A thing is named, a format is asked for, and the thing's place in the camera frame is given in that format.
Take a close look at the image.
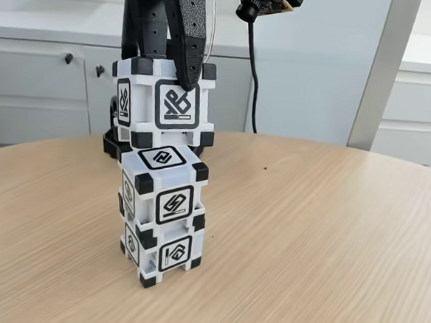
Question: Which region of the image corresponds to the white cube with X symbol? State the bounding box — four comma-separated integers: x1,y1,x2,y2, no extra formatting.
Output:
108,52,223,154

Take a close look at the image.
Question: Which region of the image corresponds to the white cube with zigzag symbol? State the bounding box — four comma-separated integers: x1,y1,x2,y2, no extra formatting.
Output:
117,142,213,232

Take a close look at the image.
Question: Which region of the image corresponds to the black round clamp knob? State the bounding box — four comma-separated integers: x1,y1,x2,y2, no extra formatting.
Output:
107,95,119,130

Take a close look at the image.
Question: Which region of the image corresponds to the white low cabinet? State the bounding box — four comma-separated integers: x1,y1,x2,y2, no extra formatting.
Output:
0,0,258,150
368,33,431,181

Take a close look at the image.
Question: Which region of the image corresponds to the white cube with lamp symbol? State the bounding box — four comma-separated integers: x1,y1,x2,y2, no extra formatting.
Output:
119,217,212,291

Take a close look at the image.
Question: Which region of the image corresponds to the thin grey motor cable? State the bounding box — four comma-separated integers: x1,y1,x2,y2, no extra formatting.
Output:
202,0,221,61

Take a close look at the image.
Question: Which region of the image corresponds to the black gripper camera with mount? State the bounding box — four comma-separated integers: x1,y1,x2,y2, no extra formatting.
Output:
226,0,306,24

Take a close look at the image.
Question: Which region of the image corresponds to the black camera cable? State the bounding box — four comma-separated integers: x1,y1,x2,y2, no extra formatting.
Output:
244,18,264,133

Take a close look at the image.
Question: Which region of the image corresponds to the grey metal frame post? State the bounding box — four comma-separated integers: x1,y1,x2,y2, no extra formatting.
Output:
337,0,431,155

